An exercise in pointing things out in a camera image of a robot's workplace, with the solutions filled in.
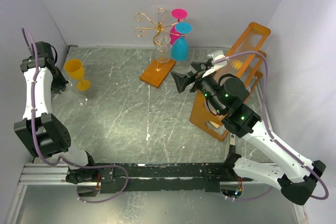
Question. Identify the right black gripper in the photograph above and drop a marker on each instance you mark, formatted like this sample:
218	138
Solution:
182	81

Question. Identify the clear wine glass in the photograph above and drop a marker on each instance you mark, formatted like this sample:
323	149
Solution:
163	48
72	93
160	11

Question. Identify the yellow plastic wine glass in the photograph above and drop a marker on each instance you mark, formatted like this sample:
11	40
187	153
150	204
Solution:
76	71

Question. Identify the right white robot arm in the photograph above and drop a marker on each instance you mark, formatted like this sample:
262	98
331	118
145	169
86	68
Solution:
295	176

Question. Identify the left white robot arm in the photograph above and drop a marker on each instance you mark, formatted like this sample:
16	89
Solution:
40	131

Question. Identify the blue plastic wine glass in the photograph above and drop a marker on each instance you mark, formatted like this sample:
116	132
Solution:
180	47

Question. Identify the wooden rack base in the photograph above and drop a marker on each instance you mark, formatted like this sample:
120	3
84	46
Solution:
156	72

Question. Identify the clear wine glass front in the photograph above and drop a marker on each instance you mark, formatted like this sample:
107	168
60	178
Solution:
163	48

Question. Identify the pink plastic wine glass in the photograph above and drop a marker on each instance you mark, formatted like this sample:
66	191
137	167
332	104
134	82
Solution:
180	15

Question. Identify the orange wooden shelf rack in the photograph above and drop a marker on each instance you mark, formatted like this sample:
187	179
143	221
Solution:
245	67

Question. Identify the clear wine glass back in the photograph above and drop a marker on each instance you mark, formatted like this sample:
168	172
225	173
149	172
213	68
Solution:
160	11

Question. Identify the yellow object on shelf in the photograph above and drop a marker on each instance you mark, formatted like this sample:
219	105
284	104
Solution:
237	64

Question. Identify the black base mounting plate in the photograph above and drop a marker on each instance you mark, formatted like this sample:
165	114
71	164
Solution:
115	178

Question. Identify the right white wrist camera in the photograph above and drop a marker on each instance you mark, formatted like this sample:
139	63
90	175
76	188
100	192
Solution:
216	60

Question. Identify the gold wire glass rack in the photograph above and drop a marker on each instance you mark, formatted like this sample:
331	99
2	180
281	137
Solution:
160	29

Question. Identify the aluminium extrusion rail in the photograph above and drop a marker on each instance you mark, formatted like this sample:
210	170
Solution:
44	172

